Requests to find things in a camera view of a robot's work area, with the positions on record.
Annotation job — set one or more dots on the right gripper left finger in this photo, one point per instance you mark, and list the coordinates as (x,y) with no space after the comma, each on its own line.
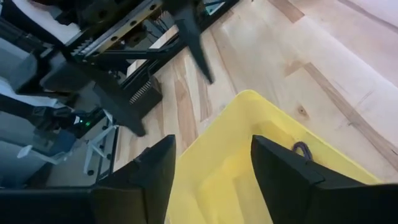
(146,186)

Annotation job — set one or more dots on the yellow translucent plastic bin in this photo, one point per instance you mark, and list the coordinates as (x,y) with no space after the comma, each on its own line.
(224,161)

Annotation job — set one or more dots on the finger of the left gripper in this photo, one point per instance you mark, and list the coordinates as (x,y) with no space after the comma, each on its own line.
(194,40)
(121,105)

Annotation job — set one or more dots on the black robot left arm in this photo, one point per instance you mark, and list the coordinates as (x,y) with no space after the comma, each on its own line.
(46,115)

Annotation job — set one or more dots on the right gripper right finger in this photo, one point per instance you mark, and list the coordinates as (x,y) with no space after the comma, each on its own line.
(289,186)

